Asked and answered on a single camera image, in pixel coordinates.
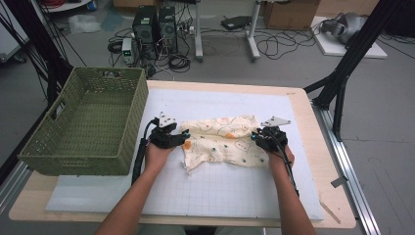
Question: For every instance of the blue can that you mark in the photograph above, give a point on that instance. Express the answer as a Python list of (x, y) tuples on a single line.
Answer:
[(92, 6)]

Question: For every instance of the grey headset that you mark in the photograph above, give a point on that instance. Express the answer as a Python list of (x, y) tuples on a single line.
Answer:
[(349, 27)]

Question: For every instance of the white floor board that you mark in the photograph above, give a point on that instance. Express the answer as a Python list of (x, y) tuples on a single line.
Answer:
[(332, 49)]

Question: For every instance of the cream printed cloth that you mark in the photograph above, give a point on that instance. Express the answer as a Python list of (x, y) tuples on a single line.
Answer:
[(225, 143)]

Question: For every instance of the person's right hand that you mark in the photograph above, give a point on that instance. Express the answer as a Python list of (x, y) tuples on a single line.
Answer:
[(280, 160)]

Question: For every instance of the black computer tower green label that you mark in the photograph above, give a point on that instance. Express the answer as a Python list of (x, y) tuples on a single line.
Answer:
[(145, 29)]

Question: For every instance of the white grid mat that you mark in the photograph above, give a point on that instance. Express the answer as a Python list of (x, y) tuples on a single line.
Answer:
[(212, 196)]

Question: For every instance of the grey tape piece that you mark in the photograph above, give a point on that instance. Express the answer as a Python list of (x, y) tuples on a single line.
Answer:
[(339, 182)]

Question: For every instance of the round white table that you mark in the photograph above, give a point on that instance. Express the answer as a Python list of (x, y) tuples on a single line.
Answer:
[(68, 6)]

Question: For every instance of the white cabinet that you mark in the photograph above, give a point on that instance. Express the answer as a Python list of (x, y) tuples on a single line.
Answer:
[(9, 39)]

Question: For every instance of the black metal stand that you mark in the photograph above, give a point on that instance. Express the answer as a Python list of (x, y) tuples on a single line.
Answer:
[(42, 49), (352, 55)]

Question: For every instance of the black flat device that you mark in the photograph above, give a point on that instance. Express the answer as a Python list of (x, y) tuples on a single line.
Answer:
[(236, 22)]

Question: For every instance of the brown cardboard box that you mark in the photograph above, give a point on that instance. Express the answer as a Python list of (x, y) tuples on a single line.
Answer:
[(290, 14)]

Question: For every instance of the person's left hand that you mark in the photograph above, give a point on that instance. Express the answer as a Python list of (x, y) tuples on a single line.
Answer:
[(156, 160)]

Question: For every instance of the aluminium rail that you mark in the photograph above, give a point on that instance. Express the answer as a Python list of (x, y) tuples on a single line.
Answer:
[(13, 186), (352, 169)]

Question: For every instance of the thin wooden stick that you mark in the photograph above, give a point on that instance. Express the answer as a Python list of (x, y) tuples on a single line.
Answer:
[(330, 210)]

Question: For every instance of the clear plastic bag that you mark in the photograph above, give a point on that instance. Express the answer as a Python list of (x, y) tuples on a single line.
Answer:
[(83, 23)]

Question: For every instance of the white desk frame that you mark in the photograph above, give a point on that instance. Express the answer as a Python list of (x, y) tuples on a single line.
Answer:
[(199, 32)]

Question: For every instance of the white power supply box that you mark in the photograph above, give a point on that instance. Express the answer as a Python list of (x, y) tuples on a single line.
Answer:
[(128, 50)]

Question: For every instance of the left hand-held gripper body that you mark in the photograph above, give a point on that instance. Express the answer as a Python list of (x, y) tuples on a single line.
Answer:
[(163, 137)]

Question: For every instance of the power strip with plugs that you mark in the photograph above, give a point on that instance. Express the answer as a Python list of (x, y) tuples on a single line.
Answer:
[(186, 29)]

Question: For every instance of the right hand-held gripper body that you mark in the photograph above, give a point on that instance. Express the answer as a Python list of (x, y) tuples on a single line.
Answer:
[(275, 138)]

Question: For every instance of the green woven basket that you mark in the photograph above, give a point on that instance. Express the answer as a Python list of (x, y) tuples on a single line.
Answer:
[(94, 117)]

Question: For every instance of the black computer tower round fan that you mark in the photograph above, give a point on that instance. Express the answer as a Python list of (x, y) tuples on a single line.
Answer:
[(168, 29)]

